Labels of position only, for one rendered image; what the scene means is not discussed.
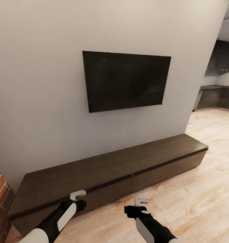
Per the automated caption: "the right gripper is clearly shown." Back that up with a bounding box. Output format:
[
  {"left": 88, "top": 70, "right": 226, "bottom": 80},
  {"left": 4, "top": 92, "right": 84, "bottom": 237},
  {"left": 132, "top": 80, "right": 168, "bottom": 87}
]
[{"left": 124, "top": 206, "right": 147, "bottom": 219}]

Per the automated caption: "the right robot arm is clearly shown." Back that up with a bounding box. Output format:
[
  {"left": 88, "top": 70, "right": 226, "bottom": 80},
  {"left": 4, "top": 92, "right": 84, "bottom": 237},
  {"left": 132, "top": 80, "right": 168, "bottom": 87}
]
[{"left": 124, "top": 197, "right": 182, "bottom": 243}]

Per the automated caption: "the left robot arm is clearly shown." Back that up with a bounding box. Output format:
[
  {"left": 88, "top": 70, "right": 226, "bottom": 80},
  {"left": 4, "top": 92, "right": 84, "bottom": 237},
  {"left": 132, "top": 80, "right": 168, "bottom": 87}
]
[{"left": 19, "top": 190, "right": 87, "bottom": 243}]

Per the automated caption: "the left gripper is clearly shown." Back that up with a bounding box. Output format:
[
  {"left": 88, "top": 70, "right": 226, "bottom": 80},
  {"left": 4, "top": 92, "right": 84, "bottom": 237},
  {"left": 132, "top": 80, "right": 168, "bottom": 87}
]
[{"left": 74, "top": 199, "right": 87, "bottom": 213}]

